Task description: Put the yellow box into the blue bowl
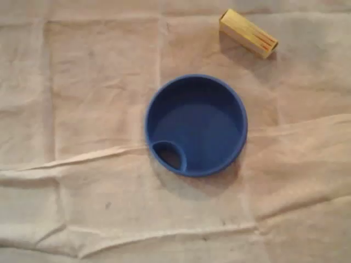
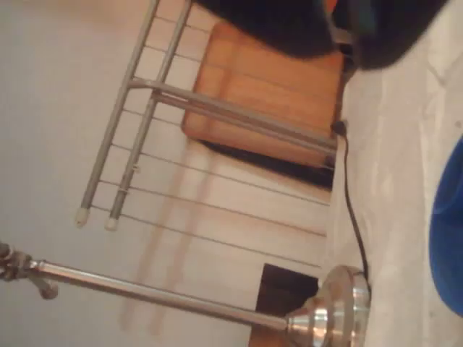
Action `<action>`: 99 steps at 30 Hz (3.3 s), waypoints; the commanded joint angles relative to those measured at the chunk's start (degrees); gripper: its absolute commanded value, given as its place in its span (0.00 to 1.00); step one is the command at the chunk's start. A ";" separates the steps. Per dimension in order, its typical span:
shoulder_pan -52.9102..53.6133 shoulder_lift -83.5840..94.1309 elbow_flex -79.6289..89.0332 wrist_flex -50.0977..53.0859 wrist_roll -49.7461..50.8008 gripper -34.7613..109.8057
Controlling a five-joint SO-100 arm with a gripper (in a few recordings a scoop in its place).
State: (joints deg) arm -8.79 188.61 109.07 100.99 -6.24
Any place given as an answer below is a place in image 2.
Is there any chrome floor lamp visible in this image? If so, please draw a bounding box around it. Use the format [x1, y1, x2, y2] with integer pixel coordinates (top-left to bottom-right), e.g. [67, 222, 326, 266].
[0, 241, 373, 347]

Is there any black power cable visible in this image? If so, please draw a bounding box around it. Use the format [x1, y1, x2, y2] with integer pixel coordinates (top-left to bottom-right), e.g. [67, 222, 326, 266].
[331, 120, 370, 275]

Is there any dark brown wooden furniture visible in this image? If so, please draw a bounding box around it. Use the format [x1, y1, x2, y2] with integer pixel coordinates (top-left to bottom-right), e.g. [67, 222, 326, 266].
[248, 262, 321, 347]

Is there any blue plastic bowl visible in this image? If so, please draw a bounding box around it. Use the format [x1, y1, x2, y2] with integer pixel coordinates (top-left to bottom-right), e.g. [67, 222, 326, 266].
[429, 135, 463, 319]

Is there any grey metal drying rack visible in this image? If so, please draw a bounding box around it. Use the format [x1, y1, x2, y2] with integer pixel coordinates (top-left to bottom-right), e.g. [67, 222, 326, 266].
[74, 0, 339, 270]

